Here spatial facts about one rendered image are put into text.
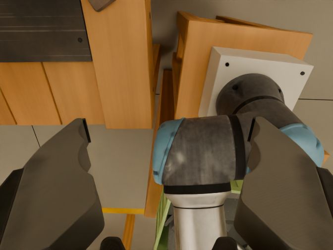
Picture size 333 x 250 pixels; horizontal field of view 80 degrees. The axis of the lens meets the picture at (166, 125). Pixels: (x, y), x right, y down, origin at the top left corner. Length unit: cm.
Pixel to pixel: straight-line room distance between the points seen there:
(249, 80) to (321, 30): 127
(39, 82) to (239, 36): 54
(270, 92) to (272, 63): 8
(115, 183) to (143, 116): 162
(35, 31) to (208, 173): 49
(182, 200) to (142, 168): 164
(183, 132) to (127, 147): 150
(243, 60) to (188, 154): 26
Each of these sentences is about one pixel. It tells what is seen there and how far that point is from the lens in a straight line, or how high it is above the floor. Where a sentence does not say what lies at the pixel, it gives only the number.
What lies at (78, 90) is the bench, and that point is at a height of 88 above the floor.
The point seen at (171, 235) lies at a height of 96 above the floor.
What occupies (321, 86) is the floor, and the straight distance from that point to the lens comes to 187.
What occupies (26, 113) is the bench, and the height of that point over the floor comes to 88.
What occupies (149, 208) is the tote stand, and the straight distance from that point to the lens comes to 104.
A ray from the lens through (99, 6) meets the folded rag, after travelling 49.
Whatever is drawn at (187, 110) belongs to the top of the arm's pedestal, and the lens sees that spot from 62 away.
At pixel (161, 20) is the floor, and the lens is 141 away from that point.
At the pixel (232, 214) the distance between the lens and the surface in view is 90.
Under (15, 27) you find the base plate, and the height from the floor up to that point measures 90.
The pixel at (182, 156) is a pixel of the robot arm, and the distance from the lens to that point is 32.
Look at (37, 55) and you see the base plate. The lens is 60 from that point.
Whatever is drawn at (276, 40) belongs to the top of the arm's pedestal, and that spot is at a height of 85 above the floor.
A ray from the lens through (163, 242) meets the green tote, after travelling 100.
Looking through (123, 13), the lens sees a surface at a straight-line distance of 51.
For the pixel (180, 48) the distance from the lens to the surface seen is 119.
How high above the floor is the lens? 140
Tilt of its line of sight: 59 degrees down
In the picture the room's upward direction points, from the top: 179 degrees counter-clockwise
